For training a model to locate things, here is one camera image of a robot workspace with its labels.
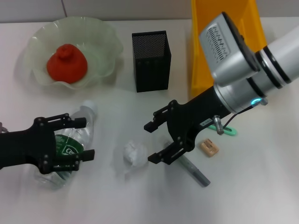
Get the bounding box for white paper ball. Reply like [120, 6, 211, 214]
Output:
[122, 140, 149, 173]

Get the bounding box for grey marker pen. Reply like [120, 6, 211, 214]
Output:
[163, 139, 211, 188]

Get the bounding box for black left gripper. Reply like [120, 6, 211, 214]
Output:
[0, 113, 96, 175]

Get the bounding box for tan eraser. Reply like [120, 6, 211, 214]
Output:
[199, 138, 220, 158]

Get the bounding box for black mesh pen holder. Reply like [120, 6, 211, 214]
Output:
[131, 30, 172, 93]

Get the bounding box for right wrist cable with plug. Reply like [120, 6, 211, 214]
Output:
[212, 98, 269, 135]

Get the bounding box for yellow plastic bin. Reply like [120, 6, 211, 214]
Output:
[191, 0, 268, 98]

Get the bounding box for clear green-label water bottle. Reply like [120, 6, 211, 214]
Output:
[34, 100, 98, 190]

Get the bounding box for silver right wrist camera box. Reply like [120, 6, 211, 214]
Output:
[198, 11, 261, 87]

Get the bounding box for pale green glass fruit plate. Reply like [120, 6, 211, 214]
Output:
[24, 17, 124, 91]

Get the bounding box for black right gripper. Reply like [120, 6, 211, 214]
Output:
[143, 85, 232, 165]

